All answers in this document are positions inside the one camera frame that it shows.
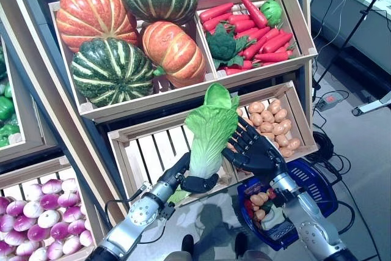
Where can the black robot foot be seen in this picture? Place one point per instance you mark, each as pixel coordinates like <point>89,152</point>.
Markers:
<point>241,241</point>
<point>187,242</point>

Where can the purple white onion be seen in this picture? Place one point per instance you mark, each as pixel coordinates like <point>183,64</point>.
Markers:
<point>72,213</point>
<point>71,244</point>
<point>52,186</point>
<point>33,192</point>
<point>55,250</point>
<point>76,227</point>
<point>49,201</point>
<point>86,238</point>
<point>16,208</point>
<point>69,185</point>
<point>33,209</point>
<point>59,231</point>
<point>66,200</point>
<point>48,219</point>
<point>3,205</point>

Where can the white long counter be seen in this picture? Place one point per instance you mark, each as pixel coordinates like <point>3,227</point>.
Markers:
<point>360,38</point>

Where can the right black robot foot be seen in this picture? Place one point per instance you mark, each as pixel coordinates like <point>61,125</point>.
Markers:
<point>241,241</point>

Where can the left black robot foot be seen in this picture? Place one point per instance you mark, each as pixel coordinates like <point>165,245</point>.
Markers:
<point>187,242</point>

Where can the large orange pumpkin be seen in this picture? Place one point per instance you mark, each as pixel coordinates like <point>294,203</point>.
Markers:
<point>91,16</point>

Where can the dark green broccoli head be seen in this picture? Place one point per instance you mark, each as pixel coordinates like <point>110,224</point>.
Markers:
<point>3,67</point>
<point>221,45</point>

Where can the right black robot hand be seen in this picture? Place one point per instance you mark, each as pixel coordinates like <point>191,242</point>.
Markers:
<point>259,154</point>

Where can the black tripod stand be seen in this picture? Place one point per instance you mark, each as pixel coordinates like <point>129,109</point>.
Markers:
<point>363,13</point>

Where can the red chili pepper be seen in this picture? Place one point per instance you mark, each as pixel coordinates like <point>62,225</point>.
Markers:
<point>248,207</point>

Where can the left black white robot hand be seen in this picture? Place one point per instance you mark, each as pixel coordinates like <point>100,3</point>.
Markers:
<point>174,172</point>

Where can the small red pepper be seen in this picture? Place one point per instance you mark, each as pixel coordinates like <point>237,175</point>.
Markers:
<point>271,194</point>

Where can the wooden display shelf frame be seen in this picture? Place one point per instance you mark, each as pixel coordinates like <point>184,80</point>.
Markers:
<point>64,90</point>
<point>30,153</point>

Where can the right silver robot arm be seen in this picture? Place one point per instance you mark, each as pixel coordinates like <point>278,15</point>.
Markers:
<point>314,230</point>

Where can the green bell pepper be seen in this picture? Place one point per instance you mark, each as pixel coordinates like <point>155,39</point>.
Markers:
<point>6,108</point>
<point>9,132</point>

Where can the wooden slat crate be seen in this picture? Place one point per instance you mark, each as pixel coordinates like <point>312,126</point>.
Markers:
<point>297,22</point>
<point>177,93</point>
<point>146,157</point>
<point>32,97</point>
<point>301,120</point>
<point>30,173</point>

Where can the grey power strip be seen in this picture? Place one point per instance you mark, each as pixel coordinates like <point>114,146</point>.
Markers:
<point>331,99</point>

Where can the green white napa cabbage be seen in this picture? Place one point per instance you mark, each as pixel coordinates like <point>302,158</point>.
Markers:
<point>273,219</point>
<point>180,196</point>
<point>210,132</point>

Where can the right silver robot leg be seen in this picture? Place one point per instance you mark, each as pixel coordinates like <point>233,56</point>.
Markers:
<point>253,256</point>

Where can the dark green cucumber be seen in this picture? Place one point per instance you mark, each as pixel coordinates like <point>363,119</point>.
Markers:
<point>268,206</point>

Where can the small orange pumpkin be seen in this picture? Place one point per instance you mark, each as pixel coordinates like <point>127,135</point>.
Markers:
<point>174,53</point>

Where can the silver robot leg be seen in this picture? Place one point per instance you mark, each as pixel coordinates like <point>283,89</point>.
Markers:
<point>253,256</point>
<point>183,257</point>

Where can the left silver robot leg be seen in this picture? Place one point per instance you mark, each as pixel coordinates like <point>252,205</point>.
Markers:
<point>183,257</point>

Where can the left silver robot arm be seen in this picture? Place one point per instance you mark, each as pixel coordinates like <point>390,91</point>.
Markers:
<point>134,221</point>

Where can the white stand base with caster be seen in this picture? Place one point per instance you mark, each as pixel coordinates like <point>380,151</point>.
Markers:
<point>374,106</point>

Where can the blue plastic shopping basket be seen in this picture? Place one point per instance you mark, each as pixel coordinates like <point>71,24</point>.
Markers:
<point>328,200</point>

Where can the light green lettuce head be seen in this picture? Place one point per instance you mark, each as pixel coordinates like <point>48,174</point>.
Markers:
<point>271,13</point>

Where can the orange red carrot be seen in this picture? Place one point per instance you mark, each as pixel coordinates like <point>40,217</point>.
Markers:
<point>276,43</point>
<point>272,57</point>
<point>253,12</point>
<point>259,45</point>
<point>239,19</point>
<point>215,12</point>
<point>244,26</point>
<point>215,22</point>

